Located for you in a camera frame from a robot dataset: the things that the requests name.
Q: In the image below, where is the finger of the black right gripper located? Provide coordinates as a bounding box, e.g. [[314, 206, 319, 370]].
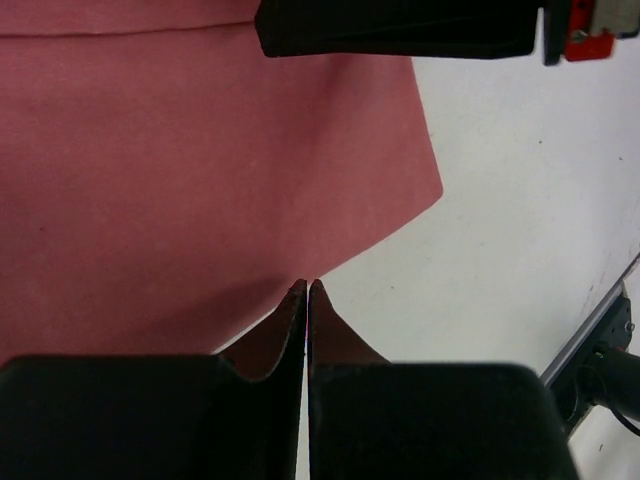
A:
[[254, 0, 538, 58]]

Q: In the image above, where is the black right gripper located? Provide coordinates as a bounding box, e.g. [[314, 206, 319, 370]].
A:
[[542, 0, 639, 66]]

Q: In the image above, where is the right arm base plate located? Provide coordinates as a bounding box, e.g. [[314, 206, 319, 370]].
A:
[[541, 259, 639, 436]]

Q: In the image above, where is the pink t shirt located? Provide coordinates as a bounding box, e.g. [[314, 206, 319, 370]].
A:
[[1, 1, 443, 359]]

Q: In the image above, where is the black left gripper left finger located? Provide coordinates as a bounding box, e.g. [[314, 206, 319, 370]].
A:
[[1, 280, 306, 479]]

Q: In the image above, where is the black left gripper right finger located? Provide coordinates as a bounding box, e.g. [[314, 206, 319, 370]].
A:
[[307, 281, 577, 479]]

